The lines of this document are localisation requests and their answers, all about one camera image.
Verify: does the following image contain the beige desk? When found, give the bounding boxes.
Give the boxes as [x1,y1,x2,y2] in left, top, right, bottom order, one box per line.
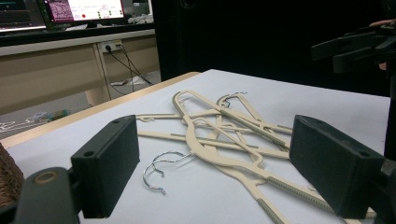
[0,28,162,117]

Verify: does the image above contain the white floor cable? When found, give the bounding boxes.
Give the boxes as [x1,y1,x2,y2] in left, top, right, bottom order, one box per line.
[0,117,41,134]

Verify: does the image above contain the black curtain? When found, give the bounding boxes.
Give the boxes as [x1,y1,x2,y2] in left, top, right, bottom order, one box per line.
[151,0,396,98]

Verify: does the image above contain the black power cables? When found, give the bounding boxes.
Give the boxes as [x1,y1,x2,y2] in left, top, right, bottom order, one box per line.
[106,45,154,96]

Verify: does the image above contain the dark computer monitor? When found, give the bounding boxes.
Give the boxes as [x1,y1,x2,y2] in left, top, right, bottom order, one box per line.
[0,0,48,33]

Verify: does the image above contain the small white box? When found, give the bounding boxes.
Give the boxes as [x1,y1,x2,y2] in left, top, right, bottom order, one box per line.
[31,110,50,123]

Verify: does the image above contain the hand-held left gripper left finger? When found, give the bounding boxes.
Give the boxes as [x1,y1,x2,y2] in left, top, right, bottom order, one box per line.
[70,115,140,218]

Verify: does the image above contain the bright computer monitor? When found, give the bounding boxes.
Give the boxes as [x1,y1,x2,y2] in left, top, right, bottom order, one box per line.
[36,0,126,30]

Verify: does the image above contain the small green box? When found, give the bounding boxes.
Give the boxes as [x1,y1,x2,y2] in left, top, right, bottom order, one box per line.
[48,108,69,122]

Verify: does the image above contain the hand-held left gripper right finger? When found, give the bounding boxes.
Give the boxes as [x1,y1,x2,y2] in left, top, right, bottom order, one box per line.
[289,115,386,219]

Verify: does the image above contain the white paper sheet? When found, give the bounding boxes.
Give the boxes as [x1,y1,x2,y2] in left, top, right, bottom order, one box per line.
[110,75,148,87]

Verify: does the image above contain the white power outlet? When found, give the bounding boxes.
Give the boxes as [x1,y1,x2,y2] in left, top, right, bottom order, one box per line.
[101,39,123,53]

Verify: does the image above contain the beige hanger with ribbed grips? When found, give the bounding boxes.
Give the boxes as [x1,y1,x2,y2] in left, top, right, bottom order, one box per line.
[142,89,377,220]
[151,115,292,224]
[216,91,293,150]
[135,111,292,161]

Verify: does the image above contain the white crumpled cloth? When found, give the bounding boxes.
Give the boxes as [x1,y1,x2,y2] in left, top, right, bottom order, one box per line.
[126,13,155,26]

